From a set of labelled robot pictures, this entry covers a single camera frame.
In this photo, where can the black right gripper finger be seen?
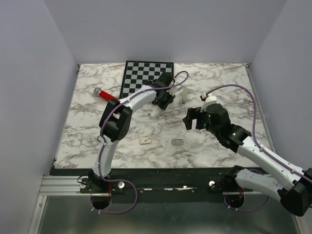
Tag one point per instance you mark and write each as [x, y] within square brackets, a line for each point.
[194, 112]
[188, 121]

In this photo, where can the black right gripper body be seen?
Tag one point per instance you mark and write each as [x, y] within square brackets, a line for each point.
[202, 121]

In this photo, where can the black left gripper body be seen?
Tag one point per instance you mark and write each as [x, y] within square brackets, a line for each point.
[165, 100]

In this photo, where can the grey staple strip tray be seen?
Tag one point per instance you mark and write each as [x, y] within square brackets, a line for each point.
[177, 142]

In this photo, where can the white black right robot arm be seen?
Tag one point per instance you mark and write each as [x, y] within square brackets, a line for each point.
[287, 183]

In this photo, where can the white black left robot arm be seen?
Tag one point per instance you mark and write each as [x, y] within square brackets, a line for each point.
[115, 121]

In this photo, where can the pale green stapler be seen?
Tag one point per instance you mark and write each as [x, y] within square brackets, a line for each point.
[184, 96]

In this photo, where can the black white chessboard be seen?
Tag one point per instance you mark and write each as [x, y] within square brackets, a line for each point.
[136, 73]

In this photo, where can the small staple box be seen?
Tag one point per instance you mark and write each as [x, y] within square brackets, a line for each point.
[145, 140]

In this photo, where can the red glitter toy microphone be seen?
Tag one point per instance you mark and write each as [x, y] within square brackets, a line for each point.
[98, 92]

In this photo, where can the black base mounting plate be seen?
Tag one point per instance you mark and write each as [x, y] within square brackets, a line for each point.
[169, 185]

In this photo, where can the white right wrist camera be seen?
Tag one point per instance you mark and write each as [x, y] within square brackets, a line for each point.
[208, 100]

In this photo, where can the aluminium rail right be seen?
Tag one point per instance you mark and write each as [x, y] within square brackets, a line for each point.
[245, 193]

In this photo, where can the aluminium rail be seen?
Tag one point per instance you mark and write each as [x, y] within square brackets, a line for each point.
[61, 186]
[245, 193]

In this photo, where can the aluminium rail left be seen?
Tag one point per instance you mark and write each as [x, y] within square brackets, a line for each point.
[61, 186]

